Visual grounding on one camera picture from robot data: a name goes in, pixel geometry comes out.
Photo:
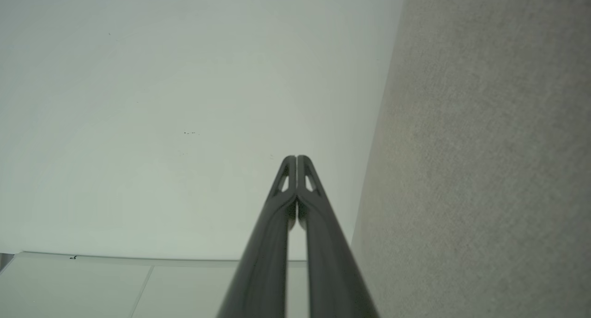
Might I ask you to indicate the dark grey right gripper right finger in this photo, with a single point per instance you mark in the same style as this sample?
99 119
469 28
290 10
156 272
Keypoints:
330 262

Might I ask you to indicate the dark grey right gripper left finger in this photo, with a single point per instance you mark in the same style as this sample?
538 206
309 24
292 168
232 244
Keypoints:
265 262

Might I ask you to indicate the grey fabric sofa surface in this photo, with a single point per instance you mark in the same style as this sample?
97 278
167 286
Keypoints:
485 161

